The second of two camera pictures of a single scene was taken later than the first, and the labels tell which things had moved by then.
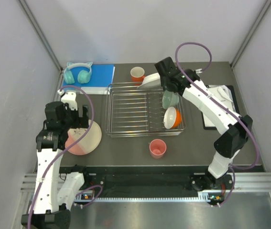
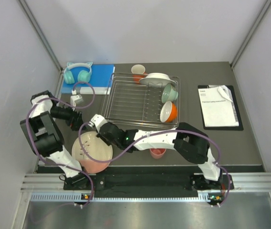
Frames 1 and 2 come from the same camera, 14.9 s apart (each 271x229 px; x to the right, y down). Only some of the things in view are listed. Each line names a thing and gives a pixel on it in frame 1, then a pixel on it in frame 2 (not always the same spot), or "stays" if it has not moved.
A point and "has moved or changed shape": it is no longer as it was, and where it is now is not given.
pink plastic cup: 157,147 stays
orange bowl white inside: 172,118 has moved or changed shape
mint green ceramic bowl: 170,99 has moved or changed shape
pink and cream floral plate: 88,142 has moved or changed shape
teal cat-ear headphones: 83,77 stays
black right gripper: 162,82 to 100,135
